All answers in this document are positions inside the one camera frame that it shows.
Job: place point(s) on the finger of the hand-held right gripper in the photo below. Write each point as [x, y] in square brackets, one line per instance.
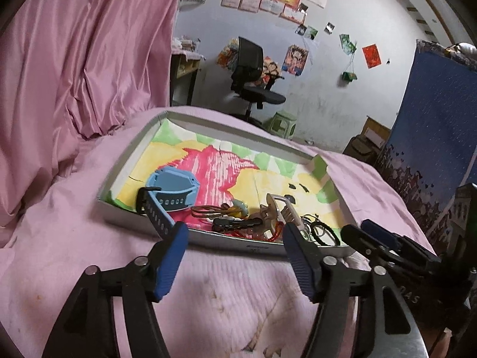
[354, 236]
[380, 233]

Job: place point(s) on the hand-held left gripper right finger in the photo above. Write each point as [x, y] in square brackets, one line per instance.
[302, 266]

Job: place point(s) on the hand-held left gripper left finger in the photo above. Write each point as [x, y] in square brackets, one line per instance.
[171, 259]

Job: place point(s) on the shallow grey cardboard box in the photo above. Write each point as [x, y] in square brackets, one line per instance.
[220, 240]

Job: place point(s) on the beige claw hair clip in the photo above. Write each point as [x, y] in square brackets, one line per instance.
[272, 209]

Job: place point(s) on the black hair clip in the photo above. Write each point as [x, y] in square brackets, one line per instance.
[234, 223]

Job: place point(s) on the blue wrist watch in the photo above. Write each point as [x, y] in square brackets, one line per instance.
[175, 182]

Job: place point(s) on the pink floral bedsheet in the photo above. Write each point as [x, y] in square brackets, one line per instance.
[93, 231]

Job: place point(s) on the brown bag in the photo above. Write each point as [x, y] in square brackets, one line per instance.
[357, 149]

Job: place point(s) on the blue starry printed cloth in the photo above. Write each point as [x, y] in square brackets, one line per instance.
[428, 119]

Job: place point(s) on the green plastic stool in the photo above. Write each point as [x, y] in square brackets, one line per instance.
[282, 121]

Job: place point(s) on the green hanging ornament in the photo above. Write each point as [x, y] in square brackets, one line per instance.
[350, 76]

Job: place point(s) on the red paper sheet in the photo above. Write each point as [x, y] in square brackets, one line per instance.
[371, 56]

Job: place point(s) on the red cartoon poster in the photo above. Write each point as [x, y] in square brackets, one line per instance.
[271, 68]

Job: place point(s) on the pair of green photos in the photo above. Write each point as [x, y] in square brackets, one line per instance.
[348, 43]

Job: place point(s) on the wooden shelf desk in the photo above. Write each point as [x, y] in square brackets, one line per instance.
[182, 67]

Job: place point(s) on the black office chair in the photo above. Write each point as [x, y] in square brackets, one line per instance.
[248, 56]

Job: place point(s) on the orange cartoon poster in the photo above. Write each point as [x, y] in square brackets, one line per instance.
[225, 54]

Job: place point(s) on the clutter pile on desk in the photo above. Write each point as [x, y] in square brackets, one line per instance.
[186, 46]

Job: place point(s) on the pink satin curtain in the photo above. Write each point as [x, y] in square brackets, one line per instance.
[74, 44]

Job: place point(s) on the cartoon character wall poster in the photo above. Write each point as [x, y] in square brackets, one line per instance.
[295, 59]

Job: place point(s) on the green wall photo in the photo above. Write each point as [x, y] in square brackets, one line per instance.
[310, 32]

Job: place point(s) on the small dark wall photo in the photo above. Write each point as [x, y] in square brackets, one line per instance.
[300, 30]

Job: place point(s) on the white bunk bed frame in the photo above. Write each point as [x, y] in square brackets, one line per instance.
[421, 0]

